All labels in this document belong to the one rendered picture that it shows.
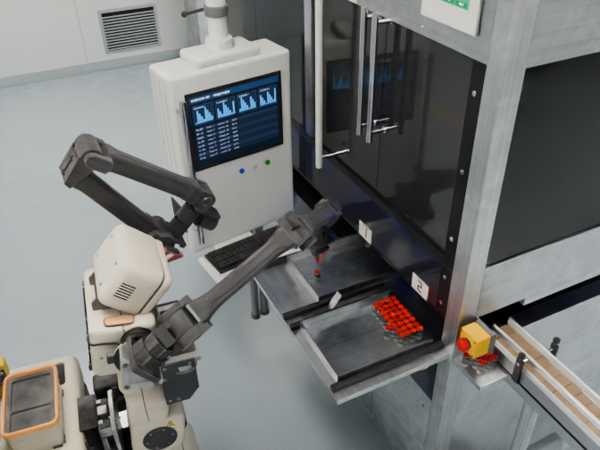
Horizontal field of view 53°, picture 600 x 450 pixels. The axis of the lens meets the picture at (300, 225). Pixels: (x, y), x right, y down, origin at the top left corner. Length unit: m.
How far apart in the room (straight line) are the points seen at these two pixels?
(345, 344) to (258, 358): 1.22
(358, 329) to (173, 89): 1.03
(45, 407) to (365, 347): 0.97
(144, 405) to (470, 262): 1.02
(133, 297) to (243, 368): 1.58
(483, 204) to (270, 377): 1.73
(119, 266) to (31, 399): 0.58
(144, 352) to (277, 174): 1.21
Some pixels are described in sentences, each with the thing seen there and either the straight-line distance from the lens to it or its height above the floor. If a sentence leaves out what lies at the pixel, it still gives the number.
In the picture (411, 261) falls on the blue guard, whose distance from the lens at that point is 2.00.
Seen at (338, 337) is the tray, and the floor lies 0.88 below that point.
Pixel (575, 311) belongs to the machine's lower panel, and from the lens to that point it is 2.32.
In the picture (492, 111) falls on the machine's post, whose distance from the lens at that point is 1.52.
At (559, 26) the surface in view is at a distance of 1.55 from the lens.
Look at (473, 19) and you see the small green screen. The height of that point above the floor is 1.89.
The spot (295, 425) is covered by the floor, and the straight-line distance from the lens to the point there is 2.88.
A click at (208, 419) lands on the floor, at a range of 2.94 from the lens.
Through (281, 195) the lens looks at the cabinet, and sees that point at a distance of 2.60.
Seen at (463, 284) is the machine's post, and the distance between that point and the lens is 1.80.
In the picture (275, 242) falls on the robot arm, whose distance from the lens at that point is 1.53.
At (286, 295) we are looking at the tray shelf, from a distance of 2.16.
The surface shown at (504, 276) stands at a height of 1.15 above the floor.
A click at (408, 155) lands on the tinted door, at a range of 1.87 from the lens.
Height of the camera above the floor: 2.31
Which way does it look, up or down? 35 degrees down
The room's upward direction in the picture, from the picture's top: 1 degrees counter-clockwise
